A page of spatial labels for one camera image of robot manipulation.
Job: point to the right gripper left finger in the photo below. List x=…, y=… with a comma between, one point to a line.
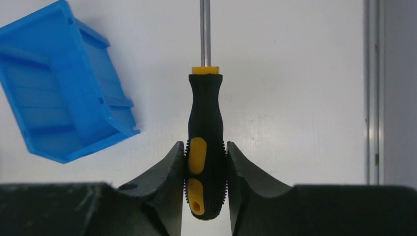
x=159, y=191

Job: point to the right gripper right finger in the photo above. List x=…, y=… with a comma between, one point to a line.
x=254, y=198

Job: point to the black yellow screwdriver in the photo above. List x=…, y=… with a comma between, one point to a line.
x=205, y=181

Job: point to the blue plastic bin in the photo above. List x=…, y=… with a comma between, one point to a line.
x=61, y=85

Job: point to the right aluminium frame post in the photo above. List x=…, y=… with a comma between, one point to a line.
x=374, y=88

